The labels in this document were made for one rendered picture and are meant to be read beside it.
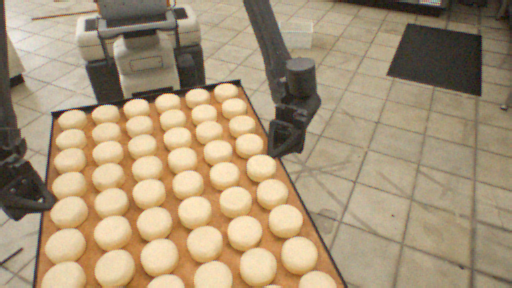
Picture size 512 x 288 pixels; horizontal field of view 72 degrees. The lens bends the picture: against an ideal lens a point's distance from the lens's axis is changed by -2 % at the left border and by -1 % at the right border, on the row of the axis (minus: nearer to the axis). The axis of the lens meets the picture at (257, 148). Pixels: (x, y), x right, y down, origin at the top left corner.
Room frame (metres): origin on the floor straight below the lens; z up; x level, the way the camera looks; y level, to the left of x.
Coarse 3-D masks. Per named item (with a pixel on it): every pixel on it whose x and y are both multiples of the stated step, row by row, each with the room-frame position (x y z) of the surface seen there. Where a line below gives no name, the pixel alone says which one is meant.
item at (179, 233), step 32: (160, 128) 0.55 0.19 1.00; (192, 128) 0.55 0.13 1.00; (224, 128) 0.55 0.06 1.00; (256, 128) 0.55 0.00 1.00; (128, 160) 0.46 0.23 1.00; (96, 192) 0.39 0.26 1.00; (128, 192) 0.39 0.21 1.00; (256, 192) 0.39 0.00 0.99; (288, 192) 0.39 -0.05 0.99; (96, 224) 0.33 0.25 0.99; (224, 224) 0.33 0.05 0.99; (96, 256) 0.27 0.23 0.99; (224, 256) 0.28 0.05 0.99; (320, 256) 0.28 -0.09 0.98
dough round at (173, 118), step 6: (162, 114) 0.57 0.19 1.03; (168, 114) 0.57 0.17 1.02; (174, 114) 0.57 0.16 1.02; (180, 114) 0.57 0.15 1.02; (162, 120) 0.55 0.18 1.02; (168, 120) 0.55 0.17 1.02; (174, 120) 0.55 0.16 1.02; (180, 120) 0.55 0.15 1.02; (162, 126) 0.54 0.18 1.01; (168, 126) 0.54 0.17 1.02; (174, 126) 0.54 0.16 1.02; (180, 126) 0.54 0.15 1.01
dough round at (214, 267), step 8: (208, 264) 0.25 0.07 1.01; (216, 264) 0.25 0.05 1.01; (224, 264) 0.25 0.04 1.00; (200, 272) 0.24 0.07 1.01; (208, 272) 0.24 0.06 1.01; (216, 272) 0.24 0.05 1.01; (224, 272) 0.24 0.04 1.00; (200, 280) 0.23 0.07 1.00; (208, 280) 0.23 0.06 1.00; (216, 280) 0.23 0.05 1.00; (224, 280) 0.23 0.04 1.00
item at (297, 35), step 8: (280, 24) 3.20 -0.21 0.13; (288, 24) 3.19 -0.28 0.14; (296, 24) 3.18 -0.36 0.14; (304, 24) 3.18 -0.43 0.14; (288, 32) 2.99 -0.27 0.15; (296, 32) 2.98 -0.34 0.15; (304, 32) 2.97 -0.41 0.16; (312, 32) 2.96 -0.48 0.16; (288, 40) 2.98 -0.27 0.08; (296, 40) 2.98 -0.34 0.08; (304, 40) 2.97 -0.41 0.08; (296, 48) 2.98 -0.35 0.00; (304, 48) 2.97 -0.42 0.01
